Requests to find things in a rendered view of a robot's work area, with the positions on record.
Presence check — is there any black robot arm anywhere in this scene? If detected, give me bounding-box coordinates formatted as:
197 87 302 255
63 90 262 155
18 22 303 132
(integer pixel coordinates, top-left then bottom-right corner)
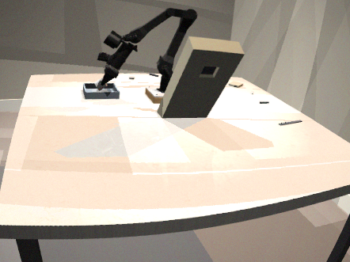
97 8 197 93

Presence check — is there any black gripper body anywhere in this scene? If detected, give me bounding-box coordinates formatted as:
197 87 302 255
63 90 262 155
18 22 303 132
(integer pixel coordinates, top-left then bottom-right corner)
105 51 127 78

